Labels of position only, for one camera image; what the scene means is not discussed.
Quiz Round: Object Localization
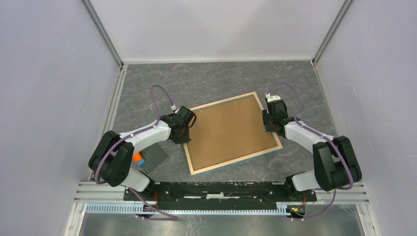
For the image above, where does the wooden picture frame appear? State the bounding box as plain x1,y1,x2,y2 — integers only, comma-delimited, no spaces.
182,91,283,176

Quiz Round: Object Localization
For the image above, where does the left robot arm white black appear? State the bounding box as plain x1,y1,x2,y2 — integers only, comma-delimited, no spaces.
88,106,197,201

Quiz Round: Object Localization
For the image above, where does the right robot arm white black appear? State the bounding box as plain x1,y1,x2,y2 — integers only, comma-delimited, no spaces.
262,93,362,201

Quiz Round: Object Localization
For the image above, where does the grey building block baseplate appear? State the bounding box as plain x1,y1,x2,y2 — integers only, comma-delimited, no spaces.
140,144,169,174

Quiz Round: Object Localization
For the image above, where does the blue building block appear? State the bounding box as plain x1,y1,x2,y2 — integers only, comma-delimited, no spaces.
137,159,145,166

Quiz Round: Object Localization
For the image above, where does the orange building block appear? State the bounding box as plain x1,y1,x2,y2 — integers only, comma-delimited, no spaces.
132,152,143,163

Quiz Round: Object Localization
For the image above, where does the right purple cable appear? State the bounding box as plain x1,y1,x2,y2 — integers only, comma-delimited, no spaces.
267,83,355,222

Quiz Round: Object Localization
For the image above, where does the purple cable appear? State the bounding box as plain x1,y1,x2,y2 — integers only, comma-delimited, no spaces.
267,83,355,222
93,85,179,221

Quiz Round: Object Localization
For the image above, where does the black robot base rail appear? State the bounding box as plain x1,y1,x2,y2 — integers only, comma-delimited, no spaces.
123,181,317,210

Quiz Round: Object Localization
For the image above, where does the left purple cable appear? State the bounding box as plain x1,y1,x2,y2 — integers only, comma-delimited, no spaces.
93,85,179,221

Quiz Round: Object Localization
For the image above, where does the aluminium frame rail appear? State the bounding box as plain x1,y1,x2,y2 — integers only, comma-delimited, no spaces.
74,181,369,216

